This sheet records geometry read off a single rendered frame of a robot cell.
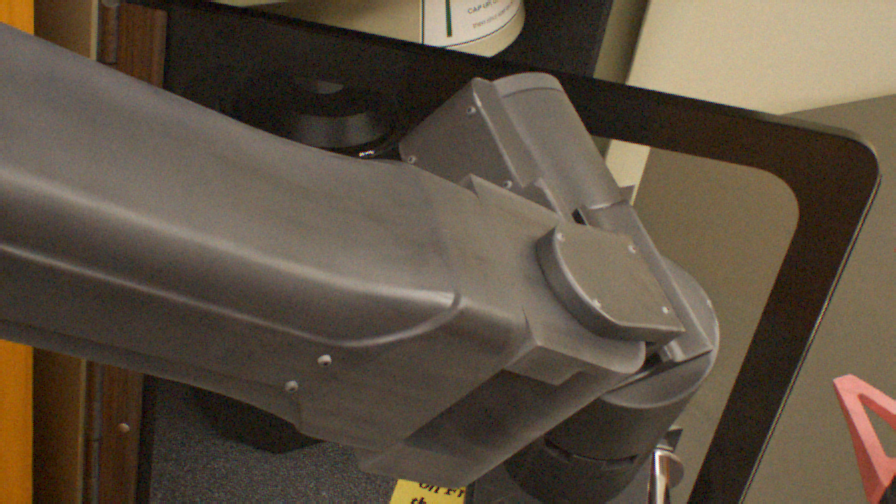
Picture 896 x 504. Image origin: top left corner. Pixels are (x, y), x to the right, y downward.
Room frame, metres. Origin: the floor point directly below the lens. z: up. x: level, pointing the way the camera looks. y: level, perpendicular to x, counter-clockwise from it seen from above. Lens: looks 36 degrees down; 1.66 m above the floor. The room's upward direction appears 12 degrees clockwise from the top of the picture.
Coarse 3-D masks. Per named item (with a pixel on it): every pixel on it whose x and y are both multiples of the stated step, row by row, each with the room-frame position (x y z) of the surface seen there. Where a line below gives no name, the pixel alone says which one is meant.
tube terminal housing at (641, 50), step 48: (48, 0) 0.54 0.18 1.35; (96, 0) 0.49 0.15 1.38; (240, 0) 0.53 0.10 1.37; (288, 0) 0.54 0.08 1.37; (624, 0) 0.69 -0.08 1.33; (672, 0) 0.67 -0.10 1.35; (96, 48) 0.49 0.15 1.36; (624, 48) 0.70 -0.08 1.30; (672, 48) 0.68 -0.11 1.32; (48, 384) 0.53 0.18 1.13; (48, 432) 0.53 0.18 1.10; (48, 480) 0.53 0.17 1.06
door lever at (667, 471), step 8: (656, 456) 0.49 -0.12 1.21; (664, 456) 0.49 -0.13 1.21; (672, 456) 0.49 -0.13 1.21; (656, 464) 0.49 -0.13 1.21; (664, 464) 0.49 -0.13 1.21; (672, 464) 0.49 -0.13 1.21; (680, 464) 0.49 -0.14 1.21; (656, 472) 0.48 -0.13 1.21; (664, 472) 0.48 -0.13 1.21; (672, 472) 0.49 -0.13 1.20; (680, 472) 0.49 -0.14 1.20; (656, 480) 0.48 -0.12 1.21; (664, 480) 0.48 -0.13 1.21; (672, 480) 0.49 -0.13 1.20; (680, 480) 0.49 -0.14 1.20; (656, 488) 0.47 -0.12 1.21; (664, 488) 0.47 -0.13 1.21; (648, 496) 0.47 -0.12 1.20; (656, 496) 0.47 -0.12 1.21; (664, 496) 0.47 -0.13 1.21
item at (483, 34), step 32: (320, 0) 0.60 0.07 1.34; (352, 0) 0.60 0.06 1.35; (384, 0) 0.61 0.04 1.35; (416, 0) 0.61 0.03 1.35; (448, 0) 0.62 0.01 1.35; (480, 0) 0.64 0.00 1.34; (512, 0) 0.66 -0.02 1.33; (384, 32) 0.60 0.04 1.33; (416, 32) 0.61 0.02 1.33; (448, 32) 0.62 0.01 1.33; (480, 32) 0.63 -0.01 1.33; (512, 32) 0.65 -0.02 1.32
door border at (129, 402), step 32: (128, 32) 0.49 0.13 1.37; (160, 32) 0.49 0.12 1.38; (128, 64) 0.49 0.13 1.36; (160, 64) 0.49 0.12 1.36; (96, 384) 0.48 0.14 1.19; (128, 384) 0.49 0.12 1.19; (128, 416) 0.49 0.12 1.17; (96, 448) 0.48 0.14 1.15; (128, 448) 0.49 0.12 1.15; (128, 480) 0.49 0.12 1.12
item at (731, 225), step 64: (192, 0) 0.49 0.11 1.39; (192, 64) 0.49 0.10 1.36; (256, 64) 0.49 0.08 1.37; (320, 64) 0.49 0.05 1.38; (384, 64) 0.49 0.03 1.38; (448, 64) 0.49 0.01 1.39; (512, 64) 0.49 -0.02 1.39; (256, 128) 0.49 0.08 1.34; (320, 128) 0.49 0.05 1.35; (384, 128) 0.49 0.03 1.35; (640, 128) 0.49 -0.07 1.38; (704, 128) 0.49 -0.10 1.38; (768, 128) 0.49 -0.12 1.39; (832, 128) 0.50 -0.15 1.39; (640, 192) 0.49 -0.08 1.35; (704, 192) 0.49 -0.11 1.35; (768, 192) 0.49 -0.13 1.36; (832, 192) 0.49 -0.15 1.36; (704, 256) 0.49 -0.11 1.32; (768, 256) 0.49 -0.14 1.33; (832, 256) 0.49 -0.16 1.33; (768, 320) 0.49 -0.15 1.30; (704, 384) 0.49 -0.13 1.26; (768, 384) 0.49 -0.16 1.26; (192, 448) 0.49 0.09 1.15; (256, 448) 0.49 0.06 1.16; (320, 448) 0.49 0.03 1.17; (704, 448) 0.49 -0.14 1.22
